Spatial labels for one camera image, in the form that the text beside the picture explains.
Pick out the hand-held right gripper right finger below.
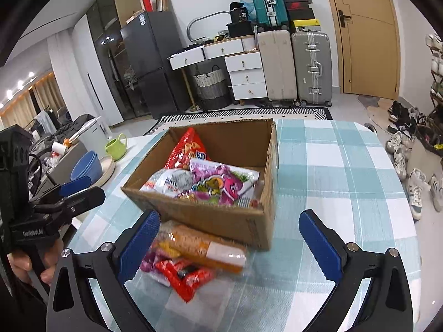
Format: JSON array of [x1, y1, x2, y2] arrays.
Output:
[[292, 209, 415, 332]]

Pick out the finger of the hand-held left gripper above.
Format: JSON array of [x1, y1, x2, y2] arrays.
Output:
[[29, 176, 92, 208], [33, 187, 106, 220]]

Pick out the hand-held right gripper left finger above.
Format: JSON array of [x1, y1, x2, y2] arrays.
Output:
[[47, 209, 161, 332]]

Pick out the purple white snack packet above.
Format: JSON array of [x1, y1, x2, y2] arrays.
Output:
[[140, 249, 164, 274]]

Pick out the red snack packet dark window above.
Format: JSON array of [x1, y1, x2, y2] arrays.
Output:
[[156, 259, 216, 302]]

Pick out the clear orange snack bag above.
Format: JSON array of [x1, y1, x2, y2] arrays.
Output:
[[152, 223, 247, 274]]

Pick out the white and red snack packet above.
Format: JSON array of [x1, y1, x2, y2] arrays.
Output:
[[140, 168, 194, 198]]

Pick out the brown cardboard box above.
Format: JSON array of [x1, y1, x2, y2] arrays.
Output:
[[120, 118, 279, 251]]

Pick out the purple cartoon snack packet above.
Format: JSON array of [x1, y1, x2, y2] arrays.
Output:
[[189, 159, 260, 208]]

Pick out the red orange snack packet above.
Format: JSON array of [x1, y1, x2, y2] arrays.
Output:
[[164, 128, 212, 171]]

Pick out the person's left hand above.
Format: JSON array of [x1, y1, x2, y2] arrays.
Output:
[[6, 239, 65, 288]]

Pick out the grey storage bin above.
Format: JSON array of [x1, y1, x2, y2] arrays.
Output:
[[45, 142, 87, 185]]

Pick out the blue bowl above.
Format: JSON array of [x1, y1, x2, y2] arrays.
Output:
[[70, 150, 102, 185]]

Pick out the beige plate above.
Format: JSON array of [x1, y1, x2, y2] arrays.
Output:
[[99, 155, 116, 185]]

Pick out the green watering can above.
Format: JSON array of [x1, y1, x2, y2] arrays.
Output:
[[105, 133, 128, 161]]

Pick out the pile of dark clothes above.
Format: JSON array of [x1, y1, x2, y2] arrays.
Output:
[[29, 109, 91, 153]]

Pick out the beige curtains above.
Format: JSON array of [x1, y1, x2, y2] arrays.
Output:
[[0, 76, 66, 129]]

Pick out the teal plaid tablecloth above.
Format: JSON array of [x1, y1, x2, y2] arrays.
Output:
[[66, 119, 424, 332]]

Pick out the scattered pile of shoes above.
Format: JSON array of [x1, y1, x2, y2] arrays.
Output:
[[363, 100, 443, 220]]

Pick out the dark grey fridge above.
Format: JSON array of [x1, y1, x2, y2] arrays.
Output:
[[120, 11, 191, 118]]

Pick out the dark glass cabinet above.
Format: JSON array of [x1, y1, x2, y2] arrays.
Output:
[[86, 0, 142, 125]]

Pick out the grey door mat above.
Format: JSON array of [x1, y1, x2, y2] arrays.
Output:
[[356, 94, 381, 108]]

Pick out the woven laundry basket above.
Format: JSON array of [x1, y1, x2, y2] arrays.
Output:
[[192, 65, 232, 110]]

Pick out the silver suitcase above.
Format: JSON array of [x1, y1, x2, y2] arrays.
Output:
[[291, 32, 333, 108]]

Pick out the beige suitcase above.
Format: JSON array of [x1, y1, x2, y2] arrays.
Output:
[[257, 30, 299, 107]]

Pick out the wooden shoe rack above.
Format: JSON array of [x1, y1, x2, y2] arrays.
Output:
[[427, 33, 443, 153]]

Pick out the white drawer desk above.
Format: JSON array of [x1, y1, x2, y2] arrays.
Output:
[[168, 36, 269, 104]]

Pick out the wooden door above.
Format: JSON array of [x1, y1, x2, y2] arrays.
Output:
[[322, 0, 402, 101]]

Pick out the yellow and black shoe box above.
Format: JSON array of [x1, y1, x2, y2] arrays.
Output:
[[290, 19, 321, 34]]

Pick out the rows of assorted shoes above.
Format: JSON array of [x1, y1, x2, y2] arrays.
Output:
[[425, 33, 443, 77]]

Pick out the black case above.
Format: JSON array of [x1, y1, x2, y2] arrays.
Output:
[[226, 22, 258, 38]]

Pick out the black square box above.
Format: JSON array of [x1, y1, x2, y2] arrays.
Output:
[[229, 2, 250, 24]]

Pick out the blue plastic bag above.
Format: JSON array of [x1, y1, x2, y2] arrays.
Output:
[[240, 0, 257, 19]]

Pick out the teal suitcase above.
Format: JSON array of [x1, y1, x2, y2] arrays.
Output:
[[246, 0, 289, 30]]

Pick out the oval metal frame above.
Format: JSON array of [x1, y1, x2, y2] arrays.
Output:
[[187, 11, 232, 42]]

